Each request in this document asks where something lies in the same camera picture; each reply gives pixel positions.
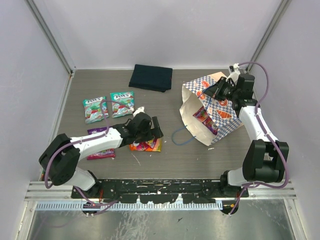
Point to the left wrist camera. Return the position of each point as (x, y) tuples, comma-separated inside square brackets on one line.
[(138, 110)]

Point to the dark folded cloth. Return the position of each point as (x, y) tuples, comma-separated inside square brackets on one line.
[(153, 78)]

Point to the checkered paper bag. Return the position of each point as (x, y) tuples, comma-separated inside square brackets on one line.
[(220, 112)]

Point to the green snack packet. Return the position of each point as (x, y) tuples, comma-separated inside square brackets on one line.
[(123, 103), (93, 111)]

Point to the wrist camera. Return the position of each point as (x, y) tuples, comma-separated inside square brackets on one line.
[(234, 72), (138, 110)]

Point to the pink snack packet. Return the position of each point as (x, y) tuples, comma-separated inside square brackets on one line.
[(202, 116), (107, 153)]

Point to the orange snack packet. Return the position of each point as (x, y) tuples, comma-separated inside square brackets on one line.
[(154, 145)]

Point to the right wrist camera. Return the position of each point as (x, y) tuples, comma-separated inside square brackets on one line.
[(234, 72)]

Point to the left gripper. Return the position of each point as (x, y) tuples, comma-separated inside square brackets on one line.
[(154, 133)]

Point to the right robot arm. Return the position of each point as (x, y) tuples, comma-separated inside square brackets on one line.
[(265, 163)]

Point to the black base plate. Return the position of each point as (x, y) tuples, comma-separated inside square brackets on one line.
[(160, 191)]

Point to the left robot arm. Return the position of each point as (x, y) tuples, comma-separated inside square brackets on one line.
[(60, 159)]

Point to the slotted cable duct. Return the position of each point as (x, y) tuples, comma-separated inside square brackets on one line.
[(81, 205)]

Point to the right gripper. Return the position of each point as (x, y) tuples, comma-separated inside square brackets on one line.
[(212, 91)]

